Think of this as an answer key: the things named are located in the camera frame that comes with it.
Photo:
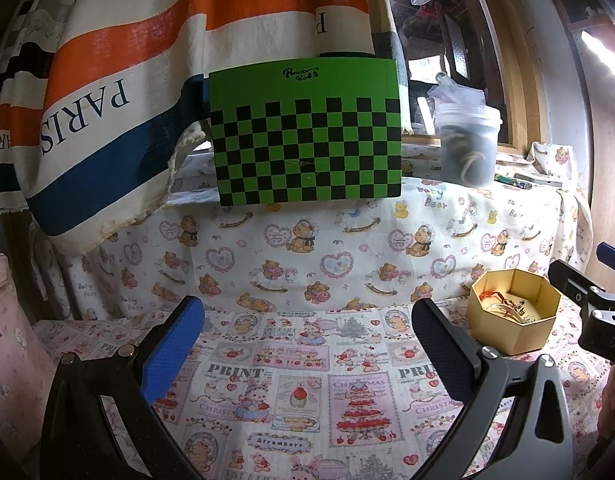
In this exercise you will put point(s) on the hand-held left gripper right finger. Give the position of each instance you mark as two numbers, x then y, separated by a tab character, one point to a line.
440	355

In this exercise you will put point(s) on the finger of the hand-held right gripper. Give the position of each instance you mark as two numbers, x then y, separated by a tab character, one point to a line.
570	280
612	255

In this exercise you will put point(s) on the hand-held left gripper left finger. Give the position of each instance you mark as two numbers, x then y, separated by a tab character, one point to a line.
172	355

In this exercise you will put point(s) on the gold octagonal box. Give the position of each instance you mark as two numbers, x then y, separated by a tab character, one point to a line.
507	335

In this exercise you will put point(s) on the green black lighter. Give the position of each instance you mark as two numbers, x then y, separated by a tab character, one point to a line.
512	182

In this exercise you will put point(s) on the pink stamp print cloth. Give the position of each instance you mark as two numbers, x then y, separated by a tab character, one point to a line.
297	385

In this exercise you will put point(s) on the bear print cloth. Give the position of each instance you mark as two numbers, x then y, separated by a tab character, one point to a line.
337	240

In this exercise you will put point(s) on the pink fabric box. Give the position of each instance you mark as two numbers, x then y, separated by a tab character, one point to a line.
12	350

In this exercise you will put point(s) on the clear plastic tub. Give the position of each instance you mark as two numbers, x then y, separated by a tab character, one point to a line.
467	150

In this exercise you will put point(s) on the green black checkered box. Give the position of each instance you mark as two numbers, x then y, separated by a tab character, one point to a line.
307	150

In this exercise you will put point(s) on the wooden window frame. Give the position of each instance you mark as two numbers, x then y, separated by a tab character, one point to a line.
517	60

